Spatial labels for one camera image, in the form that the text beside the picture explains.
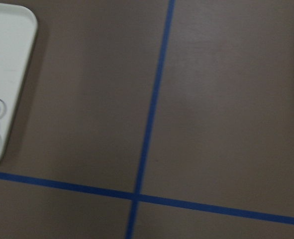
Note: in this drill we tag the cream bear serving tray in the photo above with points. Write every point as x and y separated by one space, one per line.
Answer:
18 28

